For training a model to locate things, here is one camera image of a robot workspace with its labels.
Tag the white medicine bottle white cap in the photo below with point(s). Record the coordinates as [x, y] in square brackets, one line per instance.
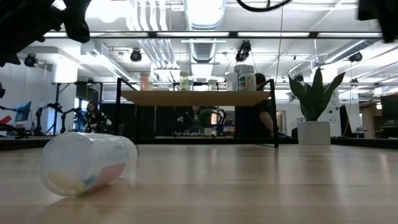
[247, 79]

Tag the black background robot arm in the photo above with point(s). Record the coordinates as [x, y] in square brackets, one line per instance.
[39, 121]
[66, 119]

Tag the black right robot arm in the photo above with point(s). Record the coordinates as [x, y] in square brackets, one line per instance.
[382, 12]

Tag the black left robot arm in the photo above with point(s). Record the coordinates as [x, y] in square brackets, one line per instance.
[25, 25]

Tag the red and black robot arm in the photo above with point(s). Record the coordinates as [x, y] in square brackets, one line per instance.
[5, 119]

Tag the person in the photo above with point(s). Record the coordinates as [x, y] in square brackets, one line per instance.
[265, 119]
[93, 119]
[190, 119]

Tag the blue screen monitor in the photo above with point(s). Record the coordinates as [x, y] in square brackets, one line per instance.
[23, 111]

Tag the wide clear pill bottle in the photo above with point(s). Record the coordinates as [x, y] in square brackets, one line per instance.
[84, 161]

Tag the small plant in white pot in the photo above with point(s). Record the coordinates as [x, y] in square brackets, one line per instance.
[206, 116]

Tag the snake plant in white pot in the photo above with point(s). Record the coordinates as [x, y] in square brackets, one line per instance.
[314, 132]

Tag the black monitor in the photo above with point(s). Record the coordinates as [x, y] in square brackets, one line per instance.
[389, 107]

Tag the black ceiling camera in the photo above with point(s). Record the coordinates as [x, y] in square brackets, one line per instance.
[30, 60]
[243, 51]
[136, 55]
[355, 57]

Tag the black background workstation frame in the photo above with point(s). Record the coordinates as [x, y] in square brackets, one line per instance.
[57, 105]

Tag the silver ventilation duct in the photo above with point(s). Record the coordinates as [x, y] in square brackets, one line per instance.
[203, 15]

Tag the wooden shelf black metal frame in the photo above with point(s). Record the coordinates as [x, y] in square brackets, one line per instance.
[192, 98]

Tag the black aluminium rig frame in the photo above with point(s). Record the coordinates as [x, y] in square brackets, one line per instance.
[367, 143]

